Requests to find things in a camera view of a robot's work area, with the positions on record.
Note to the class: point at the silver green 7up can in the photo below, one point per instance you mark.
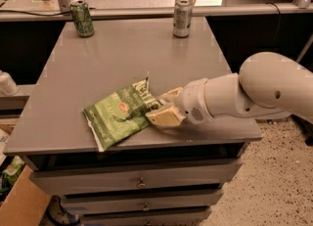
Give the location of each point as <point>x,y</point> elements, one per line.
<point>182,18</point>

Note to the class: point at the white cylinder at left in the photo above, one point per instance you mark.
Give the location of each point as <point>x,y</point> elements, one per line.
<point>7,85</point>

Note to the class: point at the green package on floor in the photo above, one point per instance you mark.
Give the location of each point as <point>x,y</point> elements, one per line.
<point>14,170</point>

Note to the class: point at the brown cardboard box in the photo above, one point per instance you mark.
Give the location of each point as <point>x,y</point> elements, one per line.
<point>25,204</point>

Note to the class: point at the top drawer knob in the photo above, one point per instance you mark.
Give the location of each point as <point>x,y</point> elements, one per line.
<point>141,184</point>

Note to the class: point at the drawer knob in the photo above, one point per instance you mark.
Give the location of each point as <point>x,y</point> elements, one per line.
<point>146,207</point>
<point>141,184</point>

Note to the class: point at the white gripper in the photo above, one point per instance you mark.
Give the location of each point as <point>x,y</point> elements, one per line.
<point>191,101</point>

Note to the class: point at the green patterned soda can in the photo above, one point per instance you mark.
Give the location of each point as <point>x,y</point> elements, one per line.
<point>81,17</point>

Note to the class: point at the middle drawer knob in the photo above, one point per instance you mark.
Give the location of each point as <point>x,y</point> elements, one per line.
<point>146,207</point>

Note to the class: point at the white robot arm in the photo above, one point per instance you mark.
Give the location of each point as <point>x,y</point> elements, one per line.
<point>268,86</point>

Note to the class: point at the green jalapeno chip bag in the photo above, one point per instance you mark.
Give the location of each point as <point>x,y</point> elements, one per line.
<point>121,114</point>

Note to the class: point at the grey drawer cabinet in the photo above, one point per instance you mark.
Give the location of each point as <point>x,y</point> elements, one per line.
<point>184,168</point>

